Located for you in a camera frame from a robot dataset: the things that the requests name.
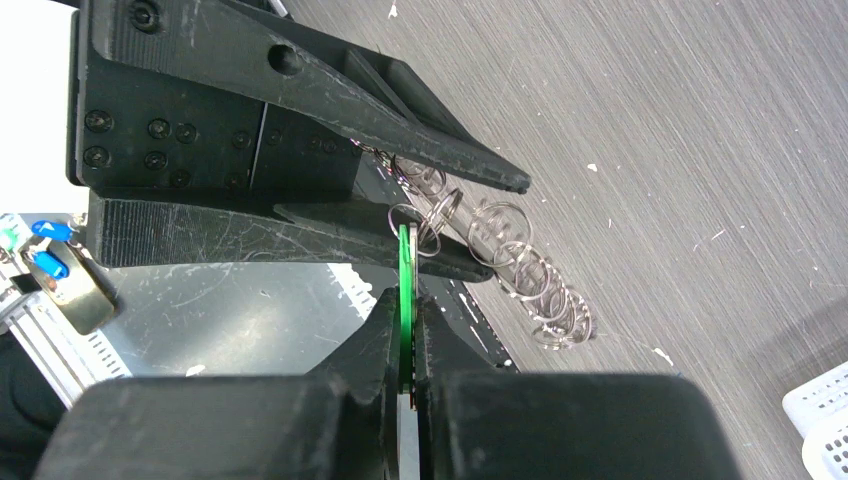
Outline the green key tag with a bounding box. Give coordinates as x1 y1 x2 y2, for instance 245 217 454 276
398 223 418 394

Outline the white plastic basket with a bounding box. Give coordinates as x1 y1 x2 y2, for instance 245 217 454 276
782 362 847 479

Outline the blue tagged key bunch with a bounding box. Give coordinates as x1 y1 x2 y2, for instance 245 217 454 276
1 215 75 280

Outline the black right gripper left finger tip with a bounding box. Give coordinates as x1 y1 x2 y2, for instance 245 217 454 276
35 288 400 479

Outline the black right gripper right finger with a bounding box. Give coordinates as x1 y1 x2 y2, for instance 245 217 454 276
414 297 741 479

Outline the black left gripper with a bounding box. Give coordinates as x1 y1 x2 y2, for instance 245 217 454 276
65 1 531 269

